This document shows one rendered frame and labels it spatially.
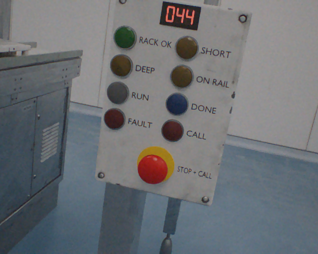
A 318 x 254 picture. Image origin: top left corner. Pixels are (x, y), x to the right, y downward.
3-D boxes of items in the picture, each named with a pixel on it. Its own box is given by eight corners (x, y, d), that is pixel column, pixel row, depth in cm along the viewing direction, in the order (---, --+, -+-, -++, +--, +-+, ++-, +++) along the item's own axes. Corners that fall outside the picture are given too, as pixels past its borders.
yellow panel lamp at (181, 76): (190, 89, 47) (194, 68, 46) (168, 85, 47) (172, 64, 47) (191, 88, 48) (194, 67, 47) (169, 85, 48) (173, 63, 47)
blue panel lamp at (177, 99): (184, 117, 48) (189, 96, 47) (164, 113, 48) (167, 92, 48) (186, 116, 49) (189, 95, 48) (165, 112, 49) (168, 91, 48)
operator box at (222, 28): (211, 207, 51) (253, 11, 44) (93, 180, 53) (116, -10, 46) (213, 190, 57) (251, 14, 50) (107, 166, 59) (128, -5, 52)
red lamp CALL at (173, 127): (180, 143, 49) (183, 123, 48) (159, 139, 49) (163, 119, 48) (181, 142, 50) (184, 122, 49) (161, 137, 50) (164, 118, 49)
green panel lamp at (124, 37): (133, 50, 47) (136, 28, 46) (111, 47, 47) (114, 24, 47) (134, 50, 48) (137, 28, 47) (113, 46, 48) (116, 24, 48)
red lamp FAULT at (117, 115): (121, 131, 50) (124, 111, 49) (102, 127, 50) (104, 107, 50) (123, 130, 51) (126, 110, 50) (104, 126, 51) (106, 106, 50)
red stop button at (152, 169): (163, 189, 48) (168, 161, 47) (134, 182, 49) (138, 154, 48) (169, 176, 53) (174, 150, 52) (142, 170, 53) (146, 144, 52)
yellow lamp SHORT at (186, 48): (195, 61, 46) (199, 38, 45) (173, 57, 46) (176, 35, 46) (196, 61, 47) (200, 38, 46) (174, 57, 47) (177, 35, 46)
